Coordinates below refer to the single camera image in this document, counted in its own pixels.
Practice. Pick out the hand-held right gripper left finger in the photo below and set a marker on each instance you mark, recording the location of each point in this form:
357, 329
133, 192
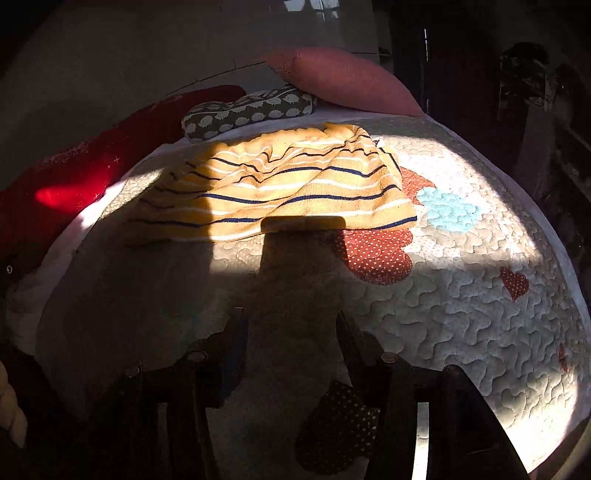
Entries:
231, 364

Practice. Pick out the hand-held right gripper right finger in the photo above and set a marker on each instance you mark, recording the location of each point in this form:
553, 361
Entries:
351, 353

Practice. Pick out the yellow striped knit garment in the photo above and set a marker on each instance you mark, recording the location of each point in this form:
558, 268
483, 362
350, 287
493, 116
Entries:
286, 184

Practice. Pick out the patchwork quilt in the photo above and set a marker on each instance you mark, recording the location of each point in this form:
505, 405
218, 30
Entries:
461, 300

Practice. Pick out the cream braided cushion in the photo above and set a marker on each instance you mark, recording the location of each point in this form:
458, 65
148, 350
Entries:
14, 415

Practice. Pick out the red pillow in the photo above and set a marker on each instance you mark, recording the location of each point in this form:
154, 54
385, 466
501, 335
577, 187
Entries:
92, 175

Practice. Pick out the olive patterned pillow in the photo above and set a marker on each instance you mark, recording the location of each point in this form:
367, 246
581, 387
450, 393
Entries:
249, 113

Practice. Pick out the dark cluttered shelf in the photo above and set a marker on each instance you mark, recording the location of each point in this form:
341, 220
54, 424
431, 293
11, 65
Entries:
554, 138

